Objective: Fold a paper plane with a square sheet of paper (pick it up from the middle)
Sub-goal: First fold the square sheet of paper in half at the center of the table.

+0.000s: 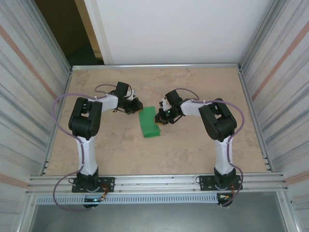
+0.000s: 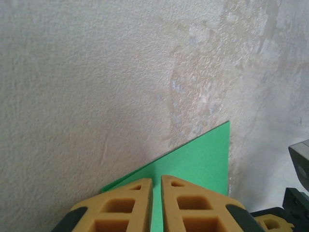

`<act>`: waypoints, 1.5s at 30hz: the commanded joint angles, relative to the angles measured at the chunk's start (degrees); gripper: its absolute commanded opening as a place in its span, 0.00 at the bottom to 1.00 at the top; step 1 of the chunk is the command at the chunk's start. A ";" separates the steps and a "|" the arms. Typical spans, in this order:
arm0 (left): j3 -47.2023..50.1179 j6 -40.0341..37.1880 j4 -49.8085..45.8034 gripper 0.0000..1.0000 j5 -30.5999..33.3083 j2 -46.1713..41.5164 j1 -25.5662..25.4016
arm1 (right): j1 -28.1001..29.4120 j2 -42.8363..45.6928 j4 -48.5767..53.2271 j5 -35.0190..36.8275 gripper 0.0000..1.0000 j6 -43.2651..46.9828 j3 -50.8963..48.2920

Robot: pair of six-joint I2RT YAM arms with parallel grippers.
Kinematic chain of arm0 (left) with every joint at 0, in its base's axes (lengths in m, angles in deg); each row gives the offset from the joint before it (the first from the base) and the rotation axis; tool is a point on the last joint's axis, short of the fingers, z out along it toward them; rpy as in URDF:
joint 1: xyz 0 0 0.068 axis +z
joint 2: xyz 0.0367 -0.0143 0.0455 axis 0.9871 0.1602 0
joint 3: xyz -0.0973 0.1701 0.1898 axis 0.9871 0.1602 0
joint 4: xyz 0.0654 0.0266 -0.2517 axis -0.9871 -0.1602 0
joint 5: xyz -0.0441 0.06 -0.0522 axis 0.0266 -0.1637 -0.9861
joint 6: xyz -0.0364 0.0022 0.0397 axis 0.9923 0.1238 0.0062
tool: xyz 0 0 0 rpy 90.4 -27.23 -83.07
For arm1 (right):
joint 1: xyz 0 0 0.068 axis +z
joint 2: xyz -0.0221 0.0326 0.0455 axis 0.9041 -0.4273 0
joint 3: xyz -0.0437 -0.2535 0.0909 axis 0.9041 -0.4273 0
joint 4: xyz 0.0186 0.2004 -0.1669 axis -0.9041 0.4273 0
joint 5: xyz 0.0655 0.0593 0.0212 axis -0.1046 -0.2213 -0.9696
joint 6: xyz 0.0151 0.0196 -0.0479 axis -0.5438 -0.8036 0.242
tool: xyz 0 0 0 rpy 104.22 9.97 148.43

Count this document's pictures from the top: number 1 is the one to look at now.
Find green cloth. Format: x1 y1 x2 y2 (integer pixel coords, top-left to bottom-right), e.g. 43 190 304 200
139 105 161 139

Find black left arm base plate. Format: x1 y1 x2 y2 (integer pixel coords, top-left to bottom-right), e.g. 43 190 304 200
71 177 115 193

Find tan wooden door jamb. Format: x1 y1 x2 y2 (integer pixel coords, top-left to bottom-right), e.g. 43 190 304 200
74 0 105 65

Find aluminium corner post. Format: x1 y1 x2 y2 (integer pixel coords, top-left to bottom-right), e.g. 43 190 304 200
26 0 72 71
240 0 284 70

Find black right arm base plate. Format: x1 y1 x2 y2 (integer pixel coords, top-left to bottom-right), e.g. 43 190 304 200
199 175 243 191

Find long aluminium mounting rail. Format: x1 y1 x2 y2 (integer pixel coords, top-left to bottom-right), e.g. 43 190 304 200
25 172 290 195

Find aluminium table side rail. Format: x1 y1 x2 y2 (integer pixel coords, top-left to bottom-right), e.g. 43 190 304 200
238 67 275 173
43 69 73 176

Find white door frame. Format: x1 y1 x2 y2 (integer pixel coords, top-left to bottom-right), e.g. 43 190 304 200
83 0 114 65

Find grey slotted cable duct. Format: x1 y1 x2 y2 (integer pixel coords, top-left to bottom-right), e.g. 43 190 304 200
35 194 219 205

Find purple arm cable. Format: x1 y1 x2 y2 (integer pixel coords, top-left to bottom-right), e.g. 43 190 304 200
174 88 246 208
53 83 119 213

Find corrugated translucent side panel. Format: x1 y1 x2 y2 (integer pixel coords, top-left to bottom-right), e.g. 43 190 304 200
241 0 309 232
0 0 72 232

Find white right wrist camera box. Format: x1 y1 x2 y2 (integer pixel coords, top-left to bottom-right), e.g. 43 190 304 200
159 96 170 110

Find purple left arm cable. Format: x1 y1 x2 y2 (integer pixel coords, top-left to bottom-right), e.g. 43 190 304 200
53 83 119 213

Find aluminium table edge rail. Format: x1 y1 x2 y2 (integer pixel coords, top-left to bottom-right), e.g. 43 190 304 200
71 63 243 72

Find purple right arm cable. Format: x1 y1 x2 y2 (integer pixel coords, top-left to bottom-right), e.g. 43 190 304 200
174 88 246 208

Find red and yellow wire bundle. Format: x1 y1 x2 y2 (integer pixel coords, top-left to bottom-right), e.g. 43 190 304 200
218 185 237 201
99 183 110 202

